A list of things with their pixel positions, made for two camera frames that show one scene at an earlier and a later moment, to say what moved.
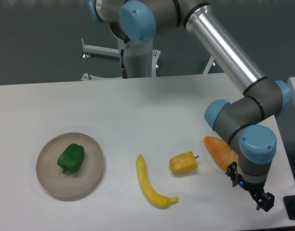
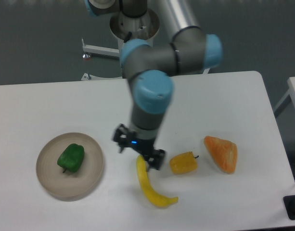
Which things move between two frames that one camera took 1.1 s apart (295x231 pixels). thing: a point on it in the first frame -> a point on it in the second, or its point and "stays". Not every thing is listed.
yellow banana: (157, 198) stays
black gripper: (266, 200) -> (144, 145)
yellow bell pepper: (183, 162) stays
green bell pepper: (71, 158) stays
